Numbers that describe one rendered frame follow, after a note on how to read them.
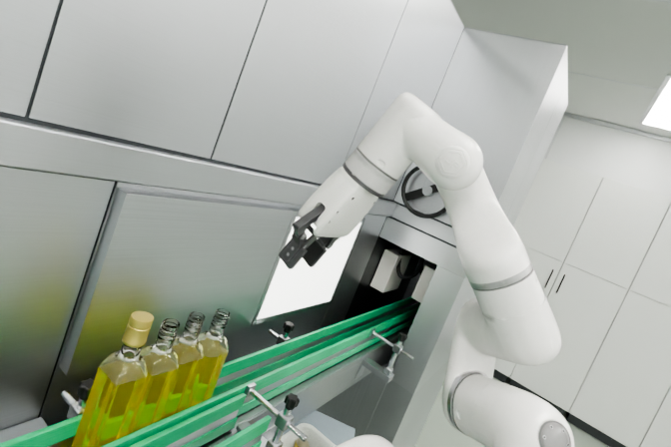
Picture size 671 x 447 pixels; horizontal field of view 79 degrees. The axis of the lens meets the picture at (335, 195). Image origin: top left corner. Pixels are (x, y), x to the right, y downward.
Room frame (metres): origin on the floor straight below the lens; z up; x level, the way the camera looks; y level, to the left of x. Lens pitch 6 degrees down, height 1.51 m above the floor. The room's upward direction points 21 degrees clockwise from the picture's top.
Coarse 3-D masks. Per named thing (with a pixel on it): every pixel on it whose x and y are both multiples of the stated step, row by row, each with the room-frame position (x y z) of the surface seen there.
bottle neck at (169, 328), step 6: (168, 318) 0.65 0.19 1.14; (162, 324) 0.63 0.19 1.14; (168, 324) 0.65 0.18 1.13; (174, 324) 0.65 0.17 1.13; (180, 324) 0.65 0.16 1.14; (162, 330) 0.63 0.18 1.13; (168, 330) 0.63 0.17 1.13; (174, 330) 0.63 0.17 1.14; (162, 336) 0.63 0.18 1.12; (168, 336) 0.63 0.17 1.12; (174, 336) 0.64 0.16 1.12; (156, 342) 0.63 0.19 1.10; (162, 342) 0.63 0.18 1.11; (168, 342) 0.63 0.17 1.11; (156, 348) 0.63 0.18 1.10; (162, 348) 0.63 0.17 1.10; (168, 348) 0.63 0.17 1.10
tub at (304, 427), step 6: (300, 426) 0.94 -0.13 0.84; (306, 426) 0.95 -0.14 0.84; (312, 426) 0.95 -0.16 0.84; (288, 432) 0.90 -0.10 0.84; (306, 432) 0.95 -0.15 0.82; (312, 432) 0.94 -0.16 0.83; (318, 432) 0.94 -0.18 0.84; (282, 438) 0.88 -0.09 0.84; (288, 438) 0.89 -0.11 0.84; (294, 438) 0.91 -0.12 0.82; (312, 438) 0.94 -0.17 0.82; (318, 438) 0.93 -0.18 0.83; (324, 438) 0.93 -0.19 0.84; (288, 444) 0.90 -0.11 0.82; (294, 444) 0.92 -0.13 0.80; (312, 444) 0.94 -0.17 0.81; (318, 444) 0.93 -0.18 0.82; (324, 444) 0.92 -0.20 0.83; (330, 444) 0.92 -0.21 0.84
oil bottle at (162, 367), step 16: (144, 352) 0.63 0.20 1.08; (160, 352) 0.63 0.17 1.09; (176, 352) 0.65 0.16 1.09; (160, 368) 0.62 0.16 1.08; (176, 368) 0.64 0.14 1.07; (160, 384) 0.62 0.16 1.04; (144, 400) 0.61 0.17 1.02; (160, 400) 0.64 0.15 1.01; (144, 416) 0.62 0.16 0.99; (160, 416) 0.65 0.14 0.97; (128, 432) 0.61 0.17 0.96
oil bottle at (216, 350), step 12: (204, 336) 0.73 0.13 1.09; (204, 348) 0.71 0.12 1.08; (216, 348) 0.72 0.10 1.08; (228, 348) 0.75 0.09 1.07; (204, 360) 0.71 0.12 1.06; (216, 360) 0.73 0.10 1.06; (204, 372) 0.71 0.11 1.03; (216, 372) 0.74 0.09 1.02; (204, 384) 0.72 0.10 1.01; (192, 396) 0.71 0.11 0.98; (204, 396) 0.73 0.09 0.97
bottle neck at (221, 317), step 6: (216, 312) 0.73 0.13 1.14; (222, 312) 0.75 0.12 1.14; (228, 312) 0.75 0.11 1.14; (216, 318) 0.73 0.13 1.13; (222, 318) 0.73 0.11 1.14; (228, 318) 0.74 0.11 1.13; (216, 324) 0.73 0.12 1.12; (222, 324) 0.73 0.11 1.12; (210, 330) 0.73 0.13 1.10; (216, 330) 0.73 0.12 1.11; (222, 330) 0.74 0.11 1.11; (216, 336) 0.73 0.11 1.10; (222, 336) 0.74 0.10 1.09
